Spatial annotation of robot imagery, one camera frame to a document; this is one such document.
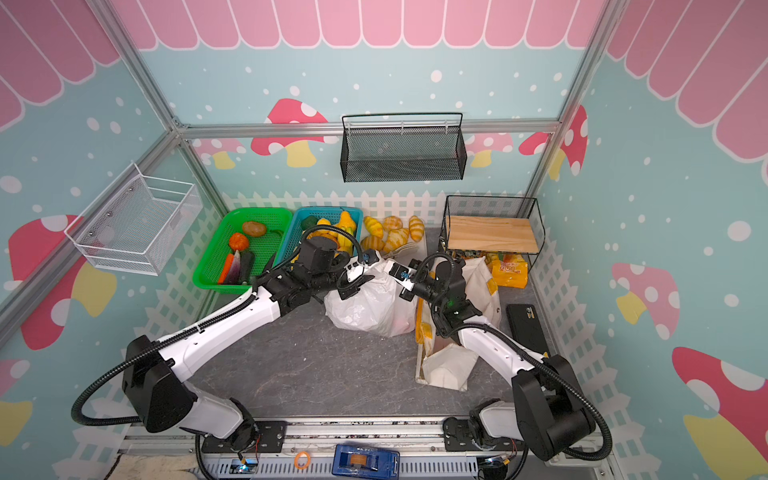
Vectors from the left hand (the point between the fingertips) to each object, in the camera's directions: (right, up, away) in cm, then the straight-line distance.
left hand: (367, 273), depth 78 cm
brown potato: (-47, +15, +37) cm, 62 cm away
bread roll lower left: (-1, +10, +31) cm, 33 cm away
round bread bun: (+7, +18, +38) cm, 42 cm away
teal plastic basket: (-29, +13, +29) cm, 44 cm away
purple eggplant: (-48, -2, +25) cm, 54 cm away
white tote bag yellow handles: (+21, -23, 0) cm, 31 cm away
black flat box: (+49, -18, +16) cm, 54 cm away
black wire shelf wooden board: (+42, +16, +24) cm, 51 cm away
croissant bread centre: (+8, +12, +34) cm, 37 cm away
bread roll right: (+16, +16, +38) cm, 44 cm away
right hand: (+6, +3, -1) cm, 6 cm away
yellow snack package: (+46, 0, +21) cm, 51 cm away
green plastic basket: (-44, +4, +30) cm, 53 cm away
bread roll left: (-1, +16, +38) cm, 42 cm away
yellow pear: (-10, +17, +34) cm, 40 cm away
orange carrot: (-52, +2, +28) cm, 59 cm away
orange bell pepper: (-50, +10, +31) cm, 59 cm away
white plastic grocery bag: (+3, -9, -1) cm, 9 cm away
